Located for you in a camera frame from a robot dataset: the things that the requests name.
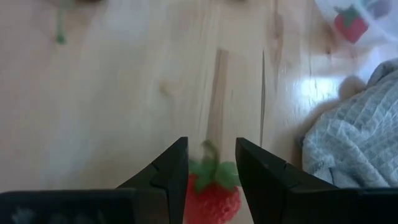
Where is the clear plastic tupperware container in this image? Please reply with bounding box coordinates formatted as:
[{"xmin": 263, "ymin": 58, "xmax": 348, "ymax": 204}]
[{"xmin": 313, "ymin": 0, "xmax": 398, "ymax": 68}]

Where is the grey waffle cloth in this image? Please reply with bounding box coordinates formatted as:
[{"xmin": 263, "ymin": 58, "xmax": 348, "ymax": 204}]
[{"xmin": 298, "ymin": 58, "xmax": 398, "ymax": 189}]

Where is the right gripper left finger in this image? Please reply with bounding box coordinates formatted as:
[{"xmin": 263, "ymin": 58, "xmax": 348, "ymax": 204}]
[{"xmin": 0, "ymin": 136, "xmax": 190, "ymax": 224}]

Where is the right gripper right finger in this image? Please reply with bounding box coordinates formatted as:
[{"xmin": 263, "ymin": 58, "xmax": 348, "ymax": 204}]
[{"xmin": 235, "ymin": 137, "xmax": 398, "ymax": 224}]

